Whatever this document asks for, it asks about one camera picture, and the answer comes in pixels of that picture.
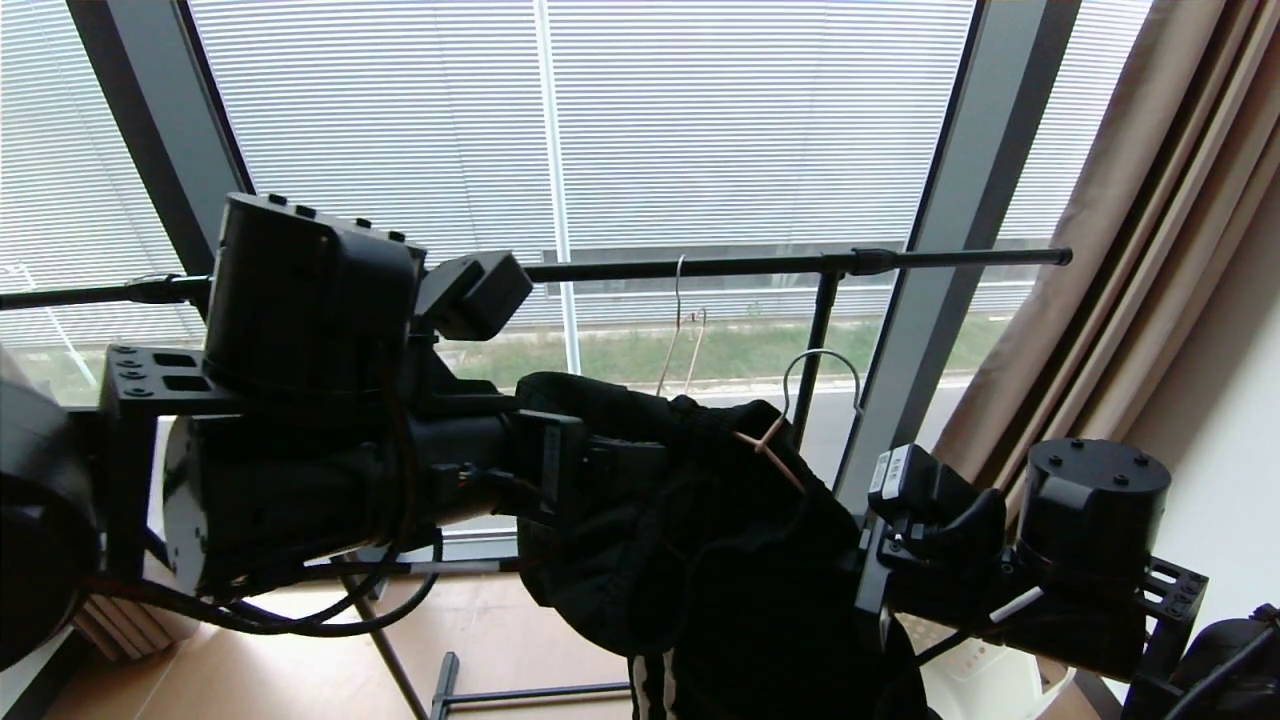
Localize black cable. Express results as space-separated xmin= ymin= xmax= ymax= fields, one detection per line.
xmin=85 ymin=530 xmax=446 ymax=639
xmin=1160 ymin=625 xmax=1280 ymax=720

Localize pink clothes hanger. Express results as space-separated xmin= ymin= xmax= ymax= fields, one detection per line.
xmin=735 ymin=348 xmax=863 ymax=493
xmin=655 ymin=255 xmax=708 ymax=396

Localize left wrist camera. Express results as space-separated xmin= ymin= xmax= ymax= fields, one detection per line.
xmin=415 ymin=250 xmax=534 ymax=343

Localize black shorts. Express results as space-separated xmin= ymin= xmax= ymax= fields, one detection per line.
xmin=515 ymin=372 xmax=931 ymax=720

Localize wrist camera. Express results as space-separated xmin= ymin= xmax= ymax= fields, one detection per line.
xmin=415 ymin=250 xmax=534 ymax=343
xmin=868 ymin=443 xmax=1006 ymax=561

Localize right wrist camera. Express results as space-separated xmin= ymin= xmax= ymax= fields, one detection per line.
xmin=868 ymin=443 xmax=1006 ymax=561

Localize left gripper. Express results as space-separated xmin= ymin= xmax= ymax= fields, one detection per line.
xmin=410 ymin=408 xmax=591 ymax=531

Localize black clothes rack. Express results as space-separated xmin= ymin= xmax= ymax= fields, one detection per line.
xmin=0 ymin=247 xmax=1073 ymax=720

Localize window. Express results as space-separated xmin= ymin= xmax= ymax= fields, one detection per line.
xmin=0 ymin=0 xmax=1156 ymax=566

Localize white laundry basket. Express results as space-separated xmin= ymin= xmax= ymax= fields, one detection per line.
xmin=920 ymin=640 xmax=1076 ymax=720

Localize beige curtain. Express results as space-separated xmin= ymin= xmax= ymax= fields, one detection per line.
xmin=70 ymin=590 xmax=201 ymax=661
xmin=930 ymin=0 xmax=1280 ymax=501

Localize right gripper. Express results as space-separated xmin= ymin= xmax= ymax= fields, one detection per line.
xmin=855 ymin=520 xmax=1011 ymax=641

